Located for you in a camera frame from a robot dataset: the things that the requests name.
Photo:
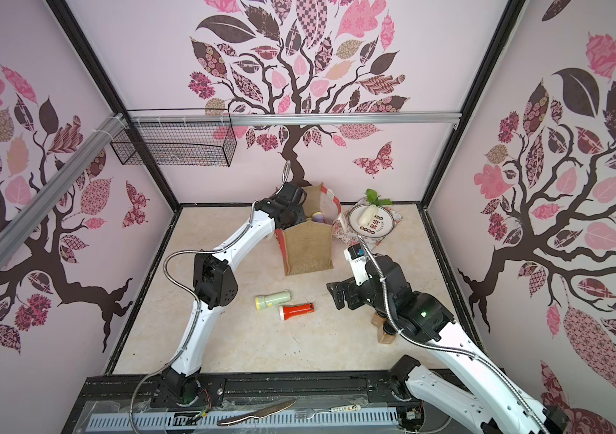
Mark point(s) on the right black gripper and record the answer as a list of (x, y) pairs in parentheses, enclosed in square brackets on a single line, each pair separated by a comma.
[(348, 289)]

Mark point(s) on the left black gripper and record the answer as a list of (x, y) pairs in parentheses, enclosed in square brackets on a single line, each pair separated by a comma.
[(300, 217)]

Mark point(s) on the purple flashlight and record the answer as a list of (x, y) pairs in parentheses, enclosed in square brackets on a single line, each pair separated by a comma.
[(319, 217)]

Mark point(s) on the brown jute tote bag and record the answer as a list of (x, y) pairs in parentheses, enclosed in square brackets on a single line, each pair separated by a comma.
[(307, 247)]

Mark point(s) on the light green flashlight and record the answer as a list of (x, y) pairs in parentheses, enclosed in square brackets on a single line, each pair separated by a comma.
[(264, 301)]

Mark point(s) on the red flashlight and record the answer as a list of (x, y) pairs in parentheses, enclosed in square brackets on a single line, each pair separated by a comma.
[(287, 312)]

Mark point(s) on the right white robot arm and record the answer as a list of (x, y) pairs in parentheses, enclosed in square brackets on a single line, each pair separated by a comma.
[(486, 400)]

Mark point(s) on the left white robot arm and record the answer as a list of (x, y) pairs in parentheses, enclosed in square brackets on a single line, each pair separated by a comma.
[(214, 285)]

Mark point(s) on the spice jar black lid rear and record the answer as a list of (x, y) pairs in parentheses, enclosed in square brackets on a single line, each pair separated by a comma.
[(377, 320)]

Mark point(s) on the white toy radish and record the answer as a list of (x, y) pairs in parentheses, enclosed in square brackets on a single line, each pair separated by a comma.
[(375, 201)]

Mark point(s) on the butter knife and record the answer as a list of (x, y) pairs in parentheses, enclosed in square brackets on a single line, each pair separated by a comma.
[(257, 415)]

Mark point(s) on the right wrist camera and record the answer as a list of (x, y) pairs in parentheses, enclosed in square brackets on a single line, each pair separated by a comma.
[(357, 260)]

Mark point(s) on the black wire basket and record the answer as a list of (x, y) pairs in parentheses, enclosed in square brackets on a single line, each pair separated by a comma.
[(167, 138)]

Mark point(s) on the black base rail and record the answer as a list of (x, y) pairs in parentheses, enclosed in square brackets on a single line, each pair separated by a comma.
[(264, 386)]

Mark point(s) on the diagonal aluminium rail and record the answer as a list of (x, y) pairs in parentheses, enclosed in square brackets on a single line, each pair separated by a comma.
[(19, 229)]

